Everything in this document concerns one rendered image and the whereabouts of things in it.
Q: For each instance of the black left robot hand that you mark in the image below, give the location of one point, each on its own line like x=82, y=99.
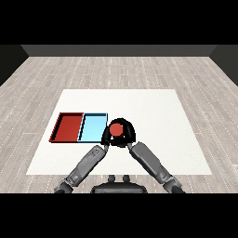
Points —
x=106, y=135

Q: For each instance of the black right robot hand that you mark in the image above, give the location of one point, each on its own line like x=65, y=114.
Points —
x=128, y=130

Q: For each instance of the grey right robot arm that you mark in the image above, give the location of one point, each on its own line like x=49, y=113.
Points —
x=150, y=161

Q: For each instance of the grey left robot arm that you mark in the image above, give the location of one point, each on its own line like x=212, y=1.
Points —
x=88, y=161

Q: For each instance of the red can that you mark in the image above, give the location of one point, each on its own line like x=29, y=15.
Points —
x=116, y=129

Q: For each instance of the light blue shallow open box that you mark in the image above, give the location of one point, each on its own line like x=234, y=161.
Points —
x=92, y=127

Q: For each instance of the red shallow open box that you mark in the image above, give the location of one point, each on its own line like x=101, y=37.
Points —
x=66, y=127

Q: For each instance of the dark grey robot body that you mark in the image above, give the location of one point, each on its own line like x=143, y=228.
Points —
x=119, y=187

